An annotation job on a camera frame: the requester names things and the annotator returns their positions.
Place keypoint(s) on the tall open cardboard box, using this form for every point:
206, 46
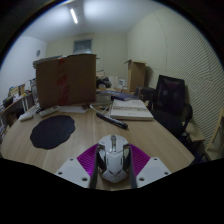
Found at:
136, 76

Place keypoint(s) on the frosted wall window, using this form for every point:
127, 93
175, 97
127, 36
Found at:
82, 46

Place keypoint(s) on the wooden shelf unit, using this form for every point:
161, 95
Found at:
13, 105

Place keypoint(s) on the round wall clock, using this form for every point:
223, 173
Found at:
38, 53

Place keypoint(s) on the black marker pen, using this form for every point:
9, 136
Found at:
111, 120

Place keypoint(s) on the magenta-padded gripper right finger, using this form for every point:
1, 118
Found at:
148, 168

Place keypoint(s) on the large brown cardboard box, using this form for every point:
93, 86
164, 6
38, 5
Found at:
68, 81

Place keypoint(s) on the black wavy-edged mouse pad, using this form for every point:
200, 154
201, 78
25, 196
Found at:
51, 132

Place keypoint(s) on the ceiling tube light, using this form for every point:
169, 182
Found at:
73, 16

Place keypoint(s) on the small beige flat box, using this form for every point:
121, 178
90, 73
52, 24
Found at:
27, 116

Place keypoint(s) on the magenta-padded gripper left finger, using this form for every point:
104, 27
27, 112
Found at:
78, 168

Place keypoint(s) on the white closed book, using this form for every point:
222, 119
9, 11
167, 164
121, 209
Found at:
130, 110

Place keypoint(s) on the white remote control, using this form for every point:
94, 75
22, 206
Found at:
48, 111

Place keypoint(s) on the black office chair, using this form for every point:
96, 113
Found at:
171, 100

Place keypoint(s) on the light wooden chair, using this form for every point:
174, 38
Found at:
216, 140

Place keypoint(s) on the white and grey computer mouse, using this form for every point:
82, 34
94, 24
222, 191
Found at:
113, 161

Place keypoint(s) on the blue book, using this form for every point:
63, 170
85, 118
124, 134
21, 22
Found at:
121, 96

